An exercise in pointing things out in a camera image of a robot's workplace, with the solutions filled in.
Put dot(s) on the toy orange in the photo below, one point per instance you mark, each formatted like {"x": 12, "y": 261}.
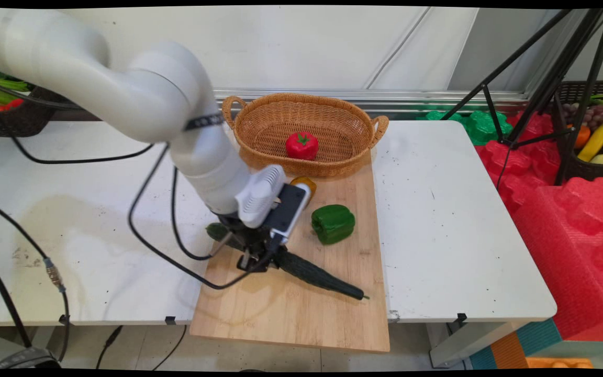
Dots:
{"x": 582, "y": 137}

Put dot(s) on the green stalk toy vegetable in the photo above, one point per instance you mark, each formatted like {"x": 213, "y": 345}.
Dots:
{"x": 6, "y": 86}

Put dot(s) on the green toy bell pepper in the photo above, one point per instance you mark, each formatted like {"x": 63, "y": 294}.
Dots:
{"x": 333, "y": 224}

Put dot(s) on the dark woven vegetable basket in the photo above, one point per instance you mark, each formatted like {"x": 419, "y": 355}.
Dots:
{"x": 19, "y": 123}

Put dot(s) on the black table edge clip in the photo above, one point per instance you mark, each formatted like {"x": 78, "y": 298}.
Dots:
{"x": 64, "y": 319}
{"x": 461, "y": 318}
{"x": 170, "y": 320}

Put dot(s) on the dark grey floor device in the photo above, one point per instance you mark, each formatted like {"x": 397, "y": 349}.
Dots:
{"x": 26, "y": 358}

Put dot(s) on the wooden cutting board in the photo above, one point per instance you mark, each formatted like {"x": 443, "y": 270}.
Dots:
{"x": 280, "y": 314}

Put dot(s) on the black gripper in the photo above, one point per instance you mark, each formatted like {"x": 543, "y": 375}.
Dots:
{"x": 244, "y": 233}

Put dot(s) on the black silver wrist camera box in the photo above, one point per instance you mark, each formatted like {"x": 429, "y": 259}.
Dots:
{"x": 288, "y": 209}

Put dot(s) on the large red foam block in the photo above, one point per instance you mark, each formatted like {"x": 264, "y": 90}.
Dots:
{"x": 568, "y": 251}

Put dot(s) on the teal orange floor mat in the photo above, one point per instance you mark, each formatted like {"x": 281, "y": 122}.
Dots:
{"x": 537, "y": 340}

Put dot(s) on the yellow toy banana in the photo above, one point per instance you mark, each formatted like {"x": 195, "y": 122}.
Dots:
{"x": 594, "y": 141}

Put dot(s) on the white table leg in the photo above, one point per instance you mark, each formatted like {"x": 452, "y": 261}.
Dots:
{"x": 464, "y": 345}

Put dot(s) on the aluminium wall rail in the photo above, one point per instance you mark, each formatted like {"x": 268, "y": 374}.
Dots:
{"x": 437, "y": 97}

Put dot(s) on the orange foam piece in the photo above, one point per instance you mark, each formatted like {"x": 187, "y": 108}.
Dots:
{"x": 558, "y": 363}

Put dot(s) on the yellow-brown toy bell pepper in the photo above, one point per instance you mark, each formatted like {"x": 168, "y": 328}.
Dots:
{"x": 309, "y": 184}

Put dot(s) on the black tripod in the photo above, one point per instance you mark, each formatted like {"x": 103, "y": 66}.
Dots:
{"x": 558, "y": 78}

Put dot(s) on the red toy tomato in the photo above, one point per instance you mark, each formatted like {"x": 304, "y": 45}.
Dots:
{"x": 301, "y": 147}

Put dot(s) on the dark woven fruit basket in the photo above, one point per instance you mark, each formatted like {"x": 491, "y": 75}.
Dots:
{"x": 589, "y": 170}

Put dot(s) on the green foam block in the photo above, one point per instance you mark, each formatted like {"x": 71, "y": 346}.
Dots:
{"x": 482, "y": 128}
{"x": 440, "y": 116}

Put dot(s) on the purple toy grapes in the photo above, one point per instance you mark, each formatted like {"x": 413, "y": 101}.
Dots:
{"x": 592, "y": 115}

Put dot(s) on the long dark green cucumber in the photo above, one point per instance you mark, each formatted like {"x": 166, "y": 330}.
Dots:
{"x": 322, "y": 277}

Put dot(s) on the red toy vegetable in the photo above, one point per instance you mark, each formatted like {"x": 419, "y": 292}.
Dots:
{"x": 8, "y": 104}

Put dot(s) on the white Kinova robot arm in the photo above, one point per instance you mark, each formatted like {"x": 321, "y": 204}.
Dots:
{"x": 123, "y": 94}

